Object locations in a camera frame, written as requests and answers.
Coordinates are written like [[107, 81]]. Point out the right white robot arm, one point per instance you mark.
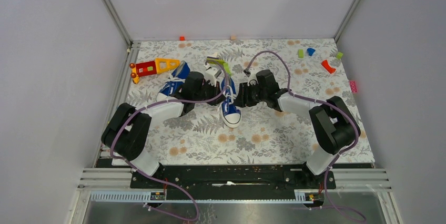
[[333, 124]]

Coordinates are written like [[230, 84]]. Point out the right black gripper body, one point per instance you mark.
[[255, 94]]

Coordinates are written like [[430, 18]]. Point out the red yellow toy frame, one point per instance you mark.
[[156, 66]]

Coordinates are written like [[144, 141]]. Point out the blue wedge block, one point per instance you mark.
[[310, 51]]

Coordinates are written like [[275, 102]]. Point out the blue sneaker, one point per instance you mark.
[[229, 112], [174, 81]]

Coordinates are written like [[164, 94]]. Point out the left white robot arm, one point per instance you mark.
[[127, 131]]

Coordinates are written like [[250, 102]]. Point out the green block long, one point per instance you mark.
[[214, 60]]

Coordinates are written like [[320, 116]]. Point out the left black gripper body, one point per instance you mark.
[[209, 91]]

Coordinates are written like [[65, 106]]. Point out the grey slotted cable duct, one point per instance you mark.
[[216, 196]]

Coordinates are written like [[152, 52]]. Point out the red arch block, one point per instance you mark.
[[328, 67]]

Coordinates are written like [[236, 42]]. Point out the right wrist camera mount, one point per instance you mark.
[[251, 77]]

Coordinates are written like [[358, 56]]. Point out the floral table mat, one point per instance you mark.
[[264, 136]]

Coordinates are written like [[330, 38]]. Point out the green block short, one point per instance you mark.
[[227, 69]]

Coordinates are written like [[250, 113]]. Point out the pink lego brick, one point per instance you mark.
[[353, 86]]

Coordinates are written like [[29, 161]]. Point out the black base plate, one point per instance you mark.
[[248, 178]]

